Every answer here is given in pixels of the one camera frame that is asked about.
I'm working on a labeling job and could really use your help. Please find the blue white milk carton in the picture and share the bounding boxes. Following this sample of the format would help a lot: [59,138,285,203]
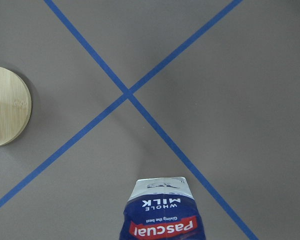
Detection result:
[119,176,206,240]

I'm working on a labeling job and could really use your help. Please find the wooden stand with round base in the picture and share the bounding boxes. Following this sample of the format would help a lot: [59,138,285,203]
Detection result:
[0,67,32,147]

